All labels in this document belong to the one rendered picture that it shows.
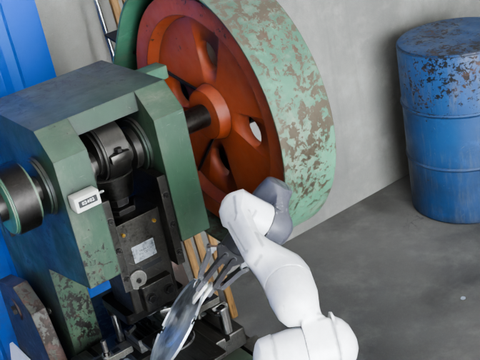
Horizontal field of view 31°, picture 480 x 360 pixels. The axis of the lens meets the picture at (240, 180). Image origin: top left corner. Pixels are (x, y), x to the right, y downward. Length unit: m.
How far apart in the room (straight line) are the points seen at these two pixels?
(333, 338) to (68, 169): 0.81
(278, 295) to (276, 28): 0.75
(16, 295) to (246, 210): 1.02
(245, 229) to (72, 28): 1.79
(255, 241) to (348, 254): 2.38
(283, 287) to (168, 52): 1.06
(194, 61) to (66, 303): 0.82
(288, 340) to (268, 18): 0.86
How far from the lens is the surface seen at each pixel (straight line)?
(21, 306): 2.82
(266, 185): 2.13
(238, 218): 1.99
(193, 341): 2.52
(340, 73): 4.43
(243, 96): 2.38
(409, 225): 4.46
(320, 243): 4.39
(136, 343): 2.60
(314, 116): 2.24
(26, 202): 2.22
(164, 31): 2.62
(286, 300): 1.80
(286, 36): 2.24
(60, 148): 2.20
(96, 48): 3.62
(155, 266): 2.47
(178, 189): 2.38
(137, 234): 2.40
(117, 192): 2.37
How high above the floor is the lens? 2.22
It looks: 25 degrees down
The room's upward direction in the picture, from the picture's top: 11 degrees counter-clockwise
